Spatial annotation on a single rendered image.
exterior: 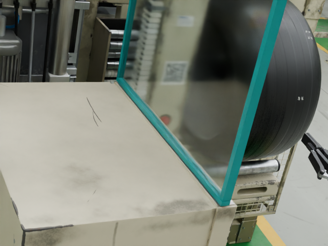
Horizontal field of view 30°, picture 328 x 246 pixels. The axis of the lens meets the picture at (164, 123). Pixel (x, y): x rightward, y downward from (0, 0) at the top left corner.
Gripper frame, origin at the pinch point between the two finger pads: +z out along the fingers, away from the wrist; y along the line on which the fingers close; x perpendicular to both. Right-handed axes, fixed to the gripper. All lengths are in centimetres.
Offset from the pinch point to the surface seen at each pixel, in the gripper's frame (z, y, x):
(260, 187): 19.2, -7.5, 34.3
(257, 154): 14.1, 4.4, 14.9
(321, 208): 90, -130, 127
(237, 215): 59, -41, 91
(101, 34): 75, 37, 8
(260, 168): 19.3, -3.9, 25.6
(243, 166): 19.9, 2.8, 24.9
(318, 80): 15.8, -8.5, -11.2
